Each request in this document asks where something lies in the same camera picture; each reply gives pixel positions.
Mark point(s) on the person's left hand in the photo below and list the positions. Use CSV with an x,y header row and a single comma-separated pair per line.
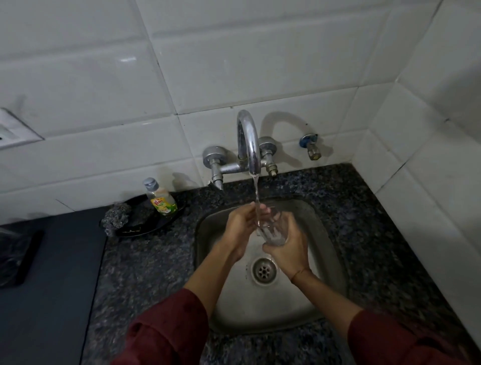
x,y
238,229

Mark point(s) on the person's right hand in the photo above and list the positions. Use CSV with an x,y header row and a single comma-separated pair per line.
x,y
291,248

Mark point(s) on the person's left fingers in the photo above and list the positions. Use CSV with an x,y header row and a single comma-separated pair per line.
x,y
259,211

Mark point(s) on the person's right fingers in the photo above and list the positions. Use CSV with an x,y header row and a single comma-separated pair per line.
x,y
280,235

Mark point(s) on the clear drinking glass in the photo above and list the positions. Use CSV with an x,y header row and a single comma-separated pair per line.
x,y
271,230

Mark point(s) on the person's right forearm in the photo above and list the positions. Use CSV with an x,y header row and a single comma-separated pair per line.
x,y
327,300

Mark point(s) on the person's left forearm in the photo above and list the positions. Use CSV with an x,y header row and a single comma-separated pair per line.
x,y
210,282

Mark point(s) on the stream of water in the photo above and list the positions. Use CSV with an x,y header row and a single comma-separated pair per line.
x,y
257,191

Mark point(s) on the sink drain strainer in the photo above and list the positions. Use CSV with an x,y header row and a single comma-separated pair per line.
x,y
263,270

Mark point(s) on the thin wrist thread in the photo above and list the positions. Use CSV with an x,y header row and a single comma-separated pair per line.
x,y
300,272

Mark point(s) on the stainless steel sink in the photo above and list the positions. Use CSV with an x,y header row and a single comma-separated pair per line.
x,y
259,297

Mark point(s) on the brass angle valve blue cap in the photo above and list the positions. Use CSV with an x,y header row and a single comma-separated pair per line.
x,y
311,146

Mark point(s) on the dish soap bottle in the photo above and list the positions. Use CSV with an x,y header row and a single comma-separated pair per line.
x,y
161,197

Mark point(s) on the black soap dish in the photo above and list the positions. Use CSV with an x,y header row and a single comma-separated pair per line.
x,y
146,220

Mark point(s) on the steel wool scrubber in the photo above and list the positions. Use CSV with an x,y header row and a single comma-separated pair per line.
x,y
115,218

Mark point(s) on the black plastic bag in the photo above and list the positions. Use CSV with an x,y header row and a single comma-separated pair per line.
x,y
15,255

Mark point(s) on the chrome wall-mounted faucet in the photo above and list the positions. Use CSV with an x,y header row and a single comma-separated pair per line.
x,y
244,150

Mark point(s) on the white wall socket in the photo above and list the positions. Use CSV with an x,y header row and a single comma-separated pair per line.
x,y
13,129

